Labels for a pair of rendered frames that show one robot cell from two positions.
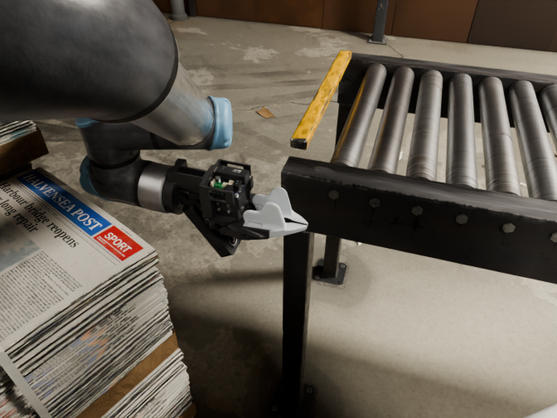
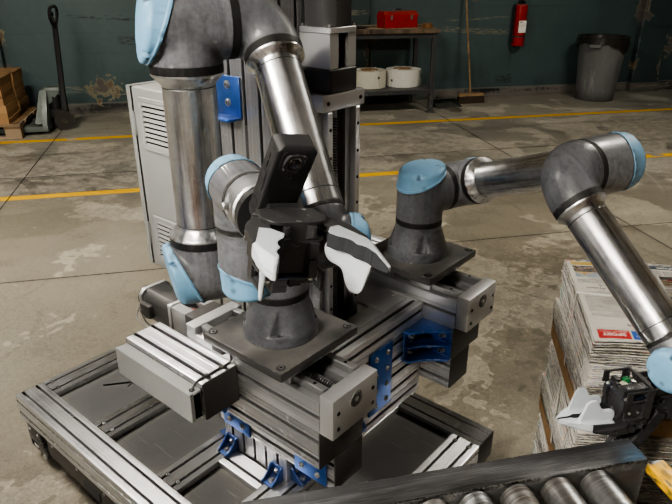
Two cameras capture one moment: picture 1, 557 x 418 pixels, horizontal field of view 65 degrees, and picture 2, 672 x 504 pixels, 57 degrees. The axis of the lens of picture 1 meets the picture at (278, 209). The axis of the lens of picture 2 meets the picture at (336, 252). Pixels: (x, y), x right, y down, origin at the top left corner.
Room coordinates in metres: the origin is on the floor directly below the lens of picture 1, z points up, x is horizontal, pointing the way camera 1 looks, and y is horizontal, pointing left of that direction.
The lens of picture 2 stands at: (1.02, -0.79, 1.48)
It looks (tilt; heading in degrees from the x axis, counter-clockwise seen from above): 25 degrees down; 150
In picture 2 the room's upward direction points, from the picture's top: straight up
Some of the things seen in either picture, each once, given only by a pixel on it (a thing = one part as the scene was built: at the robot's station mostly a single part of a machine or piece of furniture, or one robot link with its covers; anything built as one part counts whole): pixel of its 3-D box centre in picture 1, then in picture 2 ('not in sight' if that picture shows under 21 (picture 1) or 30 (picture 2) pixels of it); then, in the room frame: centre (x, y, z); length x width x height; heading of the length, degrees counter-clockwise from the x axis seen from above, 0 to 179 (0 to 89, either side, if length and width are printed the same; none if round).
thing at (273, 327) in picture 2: not in sight; (279, 307); (0.03, -0.36, 0.87); 0.15 x 0.15 x 0.10
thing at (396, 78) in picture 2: not in sight; (351, 61); (-5.15, 2.94, 0.55); 1.80 x 0.70 x 1.09; 73
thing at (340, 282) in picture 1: (330, 270); not in sight; (1.07, -0.19, 0.01); 0.14 x 0.13 x 0.01; 163
